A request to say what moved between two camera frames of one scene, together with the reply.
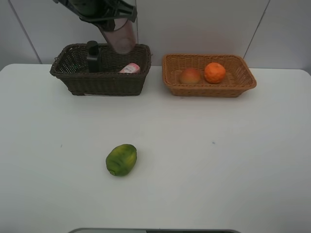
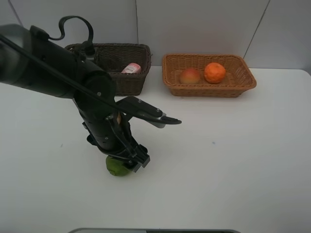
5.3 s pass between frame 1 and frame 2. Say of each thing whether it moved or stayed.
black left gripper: moved
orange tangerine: stayed
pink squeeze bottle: stayed
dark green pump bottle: moved
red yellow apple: stayed
